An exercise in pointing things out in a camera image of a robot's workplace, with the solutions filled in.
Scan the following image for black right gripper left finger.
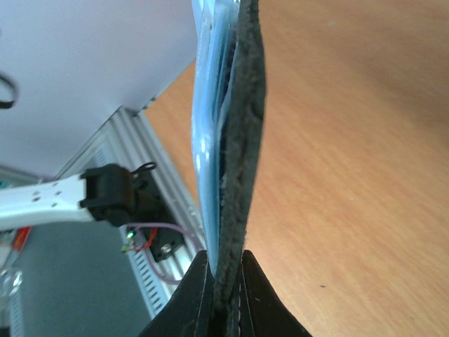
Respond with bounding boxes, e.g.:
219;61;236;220
139;250;213;337

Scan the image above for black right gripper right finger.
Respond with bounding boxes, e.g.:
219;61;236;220
239;250;311;337

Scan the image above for aluminium rail base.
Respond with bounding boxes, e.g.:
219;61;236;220
57;107;205;297

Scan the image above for black leather card holder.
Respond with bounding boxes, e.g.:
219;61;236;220
192;1;267;336

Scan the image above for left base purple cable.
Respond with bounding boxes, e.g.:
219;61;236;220
126;221;197;282

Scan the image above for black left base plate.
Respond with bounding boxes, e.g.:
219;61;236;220
142;197;185;263

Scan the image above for grey slotted cable duct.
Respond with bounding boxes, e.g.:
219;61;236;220
126;251;169;319

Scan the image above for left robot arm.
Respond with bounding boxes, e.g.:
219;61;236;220
1;164;162;231

